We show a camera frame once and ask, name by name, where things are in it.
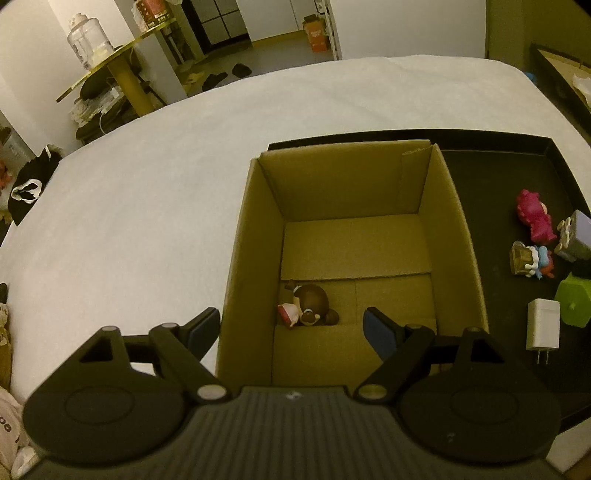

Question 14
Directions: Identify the black tray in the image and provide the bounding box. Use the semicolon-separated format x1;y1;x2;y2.
268;129;591;435

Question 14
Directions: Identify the round gold table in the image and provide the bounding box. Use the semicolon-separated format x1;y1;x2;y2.
55;17;178;118

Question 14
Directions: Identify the orange cardboard box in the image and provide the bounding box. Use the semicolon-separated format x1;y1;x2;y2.
302;15;331;52

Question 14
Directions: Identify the brown and blue figurine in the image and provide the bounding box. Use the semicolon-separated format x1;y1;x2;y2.
509;241;556;280

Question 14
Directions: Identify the pale pink cloth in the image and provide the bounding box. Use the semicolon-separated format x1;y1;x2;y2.
0;387;38;480

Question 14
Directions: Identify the brown round-head figurine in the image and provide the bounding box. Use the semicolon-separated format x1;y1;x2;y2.
277;279;341;330

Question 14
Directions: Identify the red wrapped package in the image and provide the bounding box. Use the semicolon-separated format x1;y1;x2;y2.
133;0;168;32

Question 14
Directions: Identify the white charger plug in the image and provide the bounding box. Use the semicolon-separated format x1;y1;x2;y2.
526;298;561;365

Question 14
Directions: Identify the green plastic box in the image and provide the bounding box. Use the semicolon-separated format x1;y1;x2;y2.
554;272;591;329

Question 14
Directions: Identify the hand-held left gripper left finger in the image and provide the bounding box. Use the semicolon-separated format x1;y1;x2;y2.
69;307;230;404

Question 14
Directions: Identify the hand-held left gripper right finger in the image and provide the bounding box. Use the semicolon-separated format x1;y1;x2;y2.
355;307;522;404

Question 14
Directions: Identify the pink-haired figurine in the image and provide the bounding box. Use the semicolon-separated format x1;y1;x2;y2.
516;188;558;245

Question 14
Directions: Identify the clear glass jar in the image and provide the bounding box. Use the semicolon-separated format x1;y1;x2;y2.
68;14;114;70

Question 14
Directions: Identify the black cloth with white print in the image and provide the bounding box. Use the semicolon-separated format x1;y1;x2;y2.
7;145;64;226

